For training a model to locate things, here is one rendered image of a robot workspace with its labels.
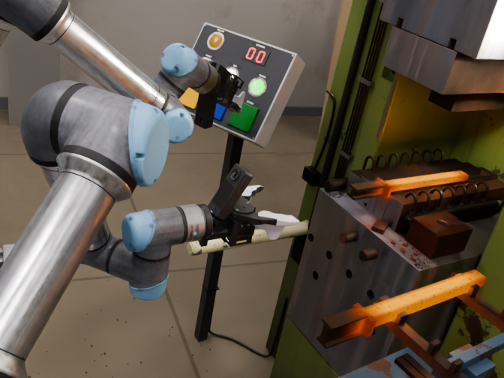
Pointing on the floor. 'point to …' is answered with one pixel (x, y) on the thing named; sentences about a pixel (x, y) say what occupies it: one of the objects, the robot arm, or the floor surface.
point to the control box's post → (234, 151)
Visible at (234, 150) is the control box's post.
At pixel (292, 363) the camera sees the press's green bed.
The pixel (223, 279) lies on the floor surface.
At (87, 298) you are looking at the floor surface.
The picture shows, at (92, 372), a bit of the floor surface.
